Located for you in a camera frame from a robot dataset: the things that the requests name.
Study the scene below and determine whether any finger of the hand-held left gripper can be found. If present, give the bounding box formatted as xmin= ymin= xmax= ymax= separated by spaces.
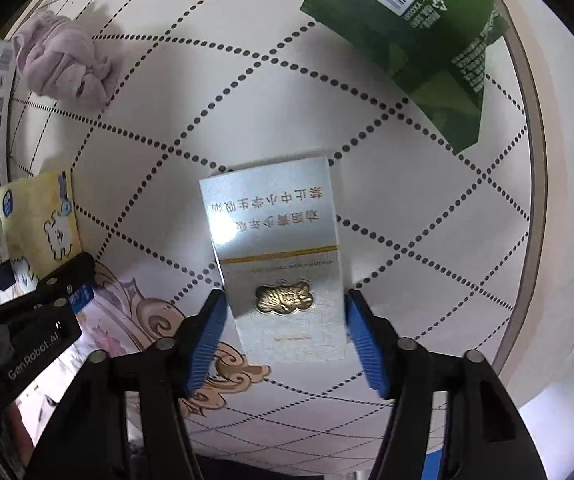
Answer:
xmin=0 ymin=252 xmax=96 ymax=306

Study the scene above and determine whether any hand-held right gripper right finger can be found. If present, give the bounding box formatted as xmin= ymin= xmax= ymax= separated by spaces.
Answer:
xmin=344 ymin=289 xmax=550 ymax=480

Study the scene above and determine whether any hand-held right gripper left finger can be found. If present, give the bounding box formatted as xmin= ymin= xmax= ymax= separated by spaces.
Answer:
xmin=26 ymin=288 xmax=228 ymax=480

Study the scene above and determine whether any white cigarette box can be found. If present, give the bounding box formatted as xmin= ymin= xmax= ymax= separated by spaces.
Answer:
xmin=199 ymin=156 xmax=354 ymax=367

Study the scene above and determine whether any yellow tissue pack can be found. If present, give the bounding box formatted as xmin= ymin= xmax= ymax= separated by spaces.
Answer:
xmin=0 ymin=169 xmax=95 ymax=311

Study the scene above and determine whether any round patterned table mat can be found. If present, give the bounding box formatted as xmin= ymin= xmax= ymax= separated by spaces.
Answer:
xmin=4 ymin=0 xmax=542 ymax=478

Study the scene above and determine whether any pink crumpled cloth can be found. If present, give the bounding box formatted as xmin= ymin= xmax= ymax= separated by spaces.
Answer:
xmin=11 ymin=9 xmax=122 ymax=112

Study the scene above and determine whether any green snack bag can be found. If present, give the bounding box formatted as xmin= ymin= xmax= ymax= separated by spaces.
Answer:
xmin=300 ymin=0 xmax=510 ymax=156

